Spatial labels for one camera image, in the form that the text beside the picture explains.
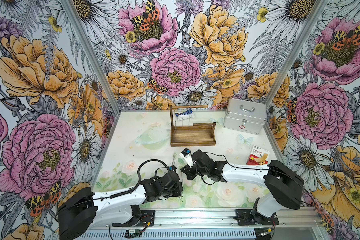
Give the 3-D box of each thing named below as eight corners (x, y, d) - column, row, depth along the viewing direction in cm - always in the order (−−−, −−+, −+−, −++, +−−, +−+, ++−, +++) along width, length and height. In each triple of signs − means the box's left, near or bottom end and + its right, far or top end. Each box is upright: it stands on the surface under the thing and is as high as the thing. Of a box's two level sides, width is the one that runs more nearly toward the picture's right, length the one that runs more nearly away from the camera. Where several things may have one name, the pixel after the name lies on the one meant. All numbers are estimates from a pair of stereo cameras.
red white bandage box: (246, 163, 95) (248, 160, 92) (250, 148, 103) (253, 144, 99) (263, 171, 92) (267, 168, 88) (267, 155, 100) (270, 151, 96)
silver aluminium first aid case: (222, 129, 113) (227, 114, 100) (224, 113, 124) (229, 97, 112) (258, 136, 109) (267, 121, 96) (256, 119, 120) (265, 103, 108)
